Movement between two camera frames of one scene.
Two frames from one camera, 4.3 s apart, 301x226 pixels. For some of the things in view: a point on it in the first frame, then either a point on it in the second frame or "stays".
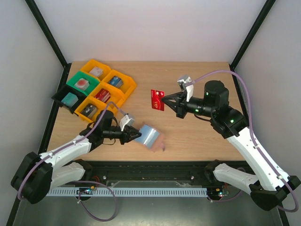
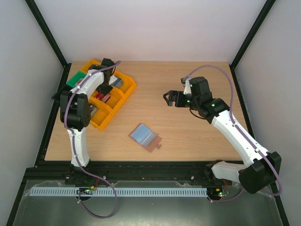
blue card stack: (115, 81) stays
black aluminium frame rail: (189, 170) stays
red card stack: (103, 95) stays
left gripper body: (123, 139) -> (102, 88)
